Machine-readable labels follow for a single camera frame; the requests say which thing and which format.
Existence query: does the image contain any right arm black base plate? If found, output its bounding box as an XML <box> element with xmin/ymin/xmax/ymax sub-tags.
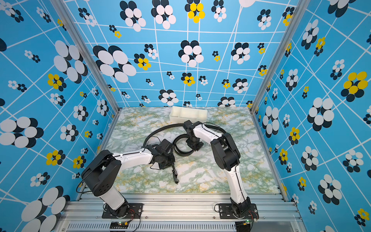
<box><xmin>218</xmin><ymin>204</ymin><xmax>260</xmax><ymax>221</ymax></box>

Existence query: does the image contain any right aluminium corner post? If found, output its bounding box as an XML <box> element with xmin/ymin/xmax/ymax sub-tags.
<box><xmin>251</xmin><ymin>0</ymin><xmax>310</xmax><ymax>115</ymax></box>

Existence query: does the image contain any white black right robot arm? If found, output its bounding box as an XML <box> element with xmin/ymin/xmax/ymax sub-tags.
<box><xmin>183</xmin><ymin>120</ymin><xmax>259</xmax><ymax>219</ymax></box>

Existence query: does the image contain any left aluminium corner post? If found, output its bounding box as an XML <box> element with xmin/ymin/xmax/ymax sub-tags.
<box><xmin>51</xmin><ymin>1</ymin><xmax>120</xmax><ymax>114</ymax></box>

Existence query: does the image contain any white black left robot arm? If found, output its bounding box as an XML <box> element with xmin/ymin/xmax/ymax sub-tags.
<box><xmin>81</xmin><ymin>141</ymin><xmax>179</xmax><ymax>218</ymax></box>

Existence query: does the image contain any white plastic storage tray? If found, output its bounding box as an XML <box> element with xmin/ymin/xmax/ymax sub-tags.
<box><xmin>169</xmin><ymin>106</ymin><xmax>208</xmax><ymax>123</ymax></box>

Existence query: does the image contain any black leather belt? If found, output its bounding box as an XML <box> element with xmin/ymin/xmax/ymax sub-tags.
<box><xmin>142</xmin><ymin>121</ymin><xmax>230</xmax><ymax>184</ymax></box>

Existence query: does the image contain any aluminium front frame rail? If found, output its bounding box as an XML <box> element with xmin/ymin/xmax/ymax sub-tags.
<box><xmin>55</xmin><ymin>193</ymin><xmax>306</xmax><ymax>232</ymax></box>

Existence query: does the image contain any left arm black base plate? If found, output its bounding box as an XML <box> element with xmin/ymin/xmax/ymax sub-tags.
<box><xmin>102</xmin><ymin>203</ymin><xmax>144</xmax><ymax>219</ymax></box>

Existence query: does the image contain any aluminium corner post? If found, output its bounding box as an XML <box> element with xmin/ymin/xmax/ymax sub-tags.
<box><xmin>51</xmin><ymin>1</ymin><xmax>120</xmax><ymax>114</ymax></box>
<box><xmin>251</xmin><ymin>0</ymin><xmax>310</xmax><ymax>115</ymax></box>

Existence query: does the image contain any left green circuit board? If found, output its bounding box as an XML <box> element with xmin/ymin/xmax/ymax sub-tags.
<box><xmin>110</xmin><ymin>221</ymin><xmax>129</xmax><ymax>230</ymax></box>

